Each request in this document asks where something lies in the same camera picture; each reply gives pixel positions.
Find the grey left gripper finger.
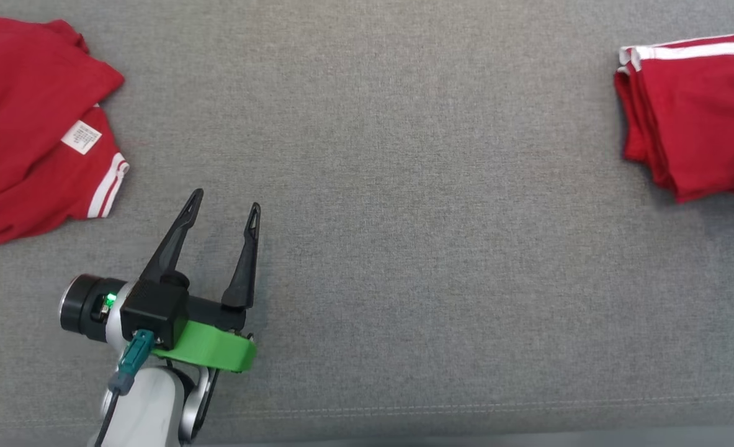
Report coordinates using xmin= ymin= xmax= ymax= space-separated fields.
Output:
xmin=221 ymin=202 xmax=261 ymax=311
xmin=139 ymin=189 xmax=205 ymax=290

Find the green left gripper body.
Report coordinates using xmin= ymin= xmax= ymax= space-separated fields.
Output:
xmin=153 ymin=296 xmax=257 ymax=374

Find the red garment with white panel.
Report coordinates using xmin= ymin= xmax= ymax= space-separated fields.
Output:
xmin=0 ymin=16 xmax=130 ymax=248

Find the red white Bulls 23 garment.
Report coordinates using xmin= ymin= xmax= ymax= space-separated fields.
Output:
xmin=614 ymin=32 xmax=734 ymax=204

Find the left camera cable teal connector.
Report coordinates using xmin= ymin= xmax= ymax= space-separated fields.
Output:
xmin=96 ymin=330 xmax=156 ymax=447

